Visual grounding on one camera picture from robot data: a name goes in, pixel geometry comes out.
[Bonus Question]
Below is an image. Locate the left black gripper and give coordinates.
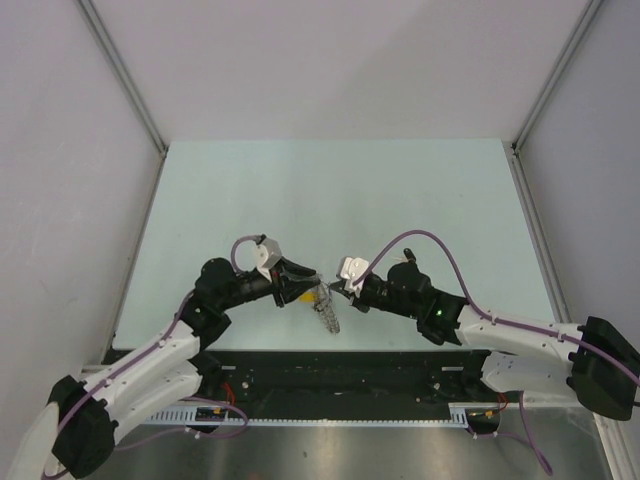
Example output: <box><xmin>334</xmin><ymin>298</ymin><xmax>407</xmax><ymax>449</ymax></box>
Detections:
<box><xmin>218</xmin><ymin>257</ymin><xmax>319</xmax><ymax>311</ymax></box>

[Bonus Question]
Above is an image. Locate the large silver keyring holder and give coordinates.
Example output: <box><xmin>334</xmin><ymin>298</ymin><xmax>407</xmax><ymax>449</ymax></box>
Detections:
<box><xmin>312</xmin><ymin>283</ymin><xmax>340</xmax><ymax>335</ymax></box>

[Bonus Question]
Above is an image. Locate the yellow key tag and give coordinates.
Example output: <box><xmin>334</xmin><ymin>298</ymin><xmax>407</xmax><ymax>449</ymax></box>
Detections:
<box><xmin>298</xmin><ymin>292</ymin><xmax>316</xmax><ymax>303</ymax></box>

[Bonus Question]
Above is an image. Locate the black key tag with key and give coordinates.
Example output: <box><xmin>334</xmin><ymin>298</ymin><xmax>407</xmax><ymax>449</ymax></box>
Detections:
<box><xmin>393</xmin><ymin>248</ymin><xmax>416</xmax><ymax>263</ymax></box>

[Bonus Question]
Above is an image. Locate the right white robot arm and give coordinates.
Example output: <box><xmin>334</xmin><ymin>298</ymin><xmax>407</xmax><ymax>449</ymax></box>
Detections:
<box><xmin>329</xmin><ymin>257</ymin><xmax>639</xmax><ymax>421</ymax></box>

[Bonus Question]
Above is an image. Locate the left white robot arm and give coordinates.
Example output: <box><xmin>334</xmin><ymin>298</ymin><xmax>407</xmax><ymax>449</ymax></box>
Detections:
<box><xmin>48</xmin><ymin>258</ymin><xmax>321</xmax><ymax>479</ymax></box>

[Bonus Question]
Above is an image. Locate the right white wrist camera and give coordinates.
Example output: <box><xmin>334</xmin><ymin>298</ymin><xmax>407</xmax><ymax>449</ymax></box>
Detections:
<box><xmin>337</xmin><ymin>256</ymin><xmax>370</xmax><ymax>296</ymax></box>

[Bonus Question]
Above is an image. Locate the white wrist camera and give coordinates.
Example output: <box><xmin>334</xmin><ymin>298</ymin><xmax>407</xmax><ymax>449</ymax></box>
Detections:
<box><xmin>337</xmin><ymin>256</ymin><xmax>370</xmax><ymax>296</ymax></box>
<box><xmin>252</xmin><ymin>234</ymin><xmax>282</xmax><ymax>282</ymax></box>

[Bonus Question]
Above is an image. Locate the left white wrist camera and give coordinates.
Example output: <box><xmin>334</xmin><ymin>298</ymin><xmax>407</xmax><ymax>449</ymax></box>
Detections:
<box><xmin>252</xmin><ymin>234</ymin><xmax>282</xmax><ymax>282</ymax></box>

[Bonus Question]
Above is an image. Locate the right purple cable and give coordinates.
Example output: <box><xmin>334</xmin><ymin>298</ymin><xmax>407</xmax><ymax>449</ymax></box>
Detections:
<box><xmin>352</xmin><ymin>229</ymin><xmax>640</xmax><ymax>386</ymax></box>

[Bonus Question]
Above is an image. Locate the purple cable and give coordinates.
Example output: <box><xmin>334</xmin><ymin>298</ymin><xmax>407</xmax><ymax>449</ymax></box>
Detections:
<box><xmin>42</xmin><ymin>233</ymin><xmax>266</xmax><ymax>479</ymax></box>
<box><xmin>352</xmin><ymin>229</ymin><xmax>640</xmax><ymax>386</ymax></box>

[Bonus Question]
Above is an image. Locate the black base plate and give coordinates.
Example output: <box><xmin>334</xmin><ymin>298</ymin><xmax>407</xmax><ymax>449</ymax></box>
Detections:
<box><xmin>102</xmin><ymin>348</ymin><xmax>521</xmax><ymax>420</ymax></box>

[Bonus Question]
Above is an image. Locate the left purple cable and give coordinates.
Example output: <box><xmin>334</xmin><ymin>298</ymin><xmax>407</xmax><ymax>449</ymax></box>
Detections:
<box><xmin>42</xmin><ymin>233</ymin><xmax>266</xmax><ymax>479</ymax></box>

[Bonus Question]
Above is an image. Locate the white slotted cable duct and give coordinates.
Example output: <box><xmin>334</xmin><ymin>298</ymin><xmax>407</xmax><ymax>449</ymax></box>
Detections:
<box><xmin>143</xmin><ymin>398</ymin><xmax>506</xmax><ymax>428</ymax></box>

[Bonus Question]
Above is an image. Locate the left aluminium frame post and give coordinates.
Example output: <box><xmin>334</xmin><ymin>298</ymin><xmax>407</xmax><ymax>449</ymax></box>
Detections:
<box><xmin>73</xmin><ymin>0</ymin><xmax>168</xmax><ymax>158</ymax></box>

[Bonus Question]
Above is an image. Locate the aluminium frame post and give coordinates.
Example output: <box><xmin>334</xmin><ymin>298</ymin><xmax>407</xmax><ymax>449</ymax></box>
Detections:
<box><xmin>73</xmin><ymin>0</ymin><xmax>168</xmax><ymax>158</ymax></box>
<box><xmin>510</xmin><ymin>0</ymin><xmax>607</xmax><ymax>154</ymax></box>

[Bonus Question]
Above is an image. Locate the right aluminium frame post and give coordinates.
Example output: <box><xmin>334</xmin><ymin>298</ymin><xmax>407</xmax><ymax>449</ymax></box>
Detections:
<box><xmin>510</xmin><ymin>0</ymin><xmax>607</xmax><ymax>154</ymax></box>

